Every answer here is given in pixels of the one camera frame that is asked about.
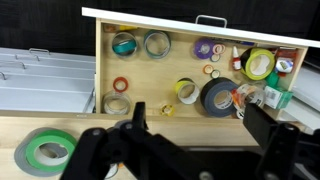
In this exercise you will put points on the yellow and black tape roll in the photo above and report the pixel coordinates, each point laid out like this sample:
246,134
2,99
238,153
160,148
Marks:
248,55

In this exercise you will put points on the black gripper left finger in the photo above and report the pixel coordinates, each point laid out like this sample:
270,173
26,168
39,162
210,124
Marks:
100,156

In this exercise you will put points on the small white tape roll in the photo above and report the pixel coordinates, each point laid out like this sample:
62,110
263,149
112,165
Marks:
211,58

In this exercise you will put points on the white drawer cabinet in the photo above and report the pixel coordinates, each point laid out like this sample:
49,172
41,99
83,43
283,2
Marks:
43,93

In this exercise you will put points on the small yellow tape roll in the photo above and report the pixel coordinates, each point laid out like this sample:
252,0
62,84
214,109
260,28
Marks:
162,110

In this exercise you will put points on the small yellow item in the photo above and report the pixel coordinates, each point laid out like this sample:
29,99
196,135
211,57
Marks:
128,28

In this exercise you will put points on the green plastic object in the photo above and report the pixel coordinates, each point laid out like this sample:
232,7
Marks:
272,80

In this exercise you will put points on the yellow and white tape roll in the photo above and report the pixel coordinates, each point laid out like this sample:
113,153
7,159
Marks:
178,87

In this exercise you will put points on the wooden drawer with white front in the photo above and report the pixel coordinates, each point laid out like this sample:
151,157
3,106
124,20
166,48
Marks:
150,80

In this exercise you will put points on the red tape dispenser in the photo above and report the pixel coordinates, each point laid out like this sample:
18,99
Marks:
286,53

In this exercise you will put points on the green and white box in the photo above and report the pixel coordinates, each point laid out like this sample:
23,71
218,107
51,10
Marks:
275,96

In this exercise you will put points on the red tape roll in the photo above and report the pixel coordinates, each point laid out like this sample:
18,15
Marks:
114,84

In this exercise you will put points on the small orange tape roll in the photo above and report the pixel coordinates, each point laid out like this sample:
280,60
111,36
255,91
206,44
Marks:
204,69

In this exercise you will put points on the small orange item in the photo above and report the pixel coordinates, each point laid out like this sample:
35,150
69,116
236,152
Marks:
109,28

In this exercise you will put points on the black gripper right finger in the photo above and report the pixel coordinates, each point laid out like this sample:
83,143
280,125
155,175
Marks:
276,150

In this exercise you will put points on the blue marker pen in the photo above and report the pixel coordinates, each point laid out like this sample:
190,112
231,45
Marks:
245,43

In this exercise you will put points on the clear tape roll orange core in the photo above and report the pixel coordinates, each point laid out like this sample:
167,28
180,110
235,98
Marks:
243,90

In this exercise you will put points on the purple tape roll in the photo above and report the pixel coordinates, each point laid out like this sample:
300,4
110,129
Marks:
198,50

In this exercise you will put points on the small pink tape roll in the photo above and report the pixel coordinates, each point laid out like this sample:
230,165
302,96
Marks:
213,49

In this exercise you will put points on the teal tape roll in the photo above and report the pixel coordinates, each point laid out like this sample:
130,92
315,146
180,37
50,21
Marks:
124,48

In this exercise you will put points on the large dark grey tape roll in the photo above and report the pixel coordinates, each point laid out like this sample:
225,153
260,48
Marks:
208,96

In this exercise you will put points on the small green tape roll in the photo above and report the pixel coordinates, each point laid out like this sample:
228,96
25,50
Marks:
212,74

